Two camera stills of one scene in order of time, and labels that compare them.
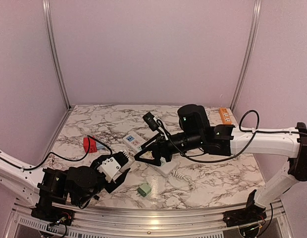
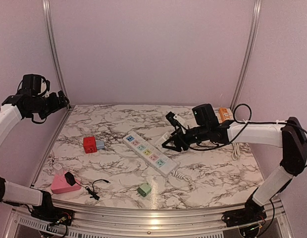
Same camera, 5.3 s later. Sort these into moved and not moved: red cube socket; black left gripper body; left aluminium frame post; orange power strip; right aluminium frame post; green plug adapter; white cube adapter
Moved: black left gripper body; white cube adapter
Not moved: green plug adapter; left aluminium frame post; red cube socket; orange power strip; right aluminium frame post
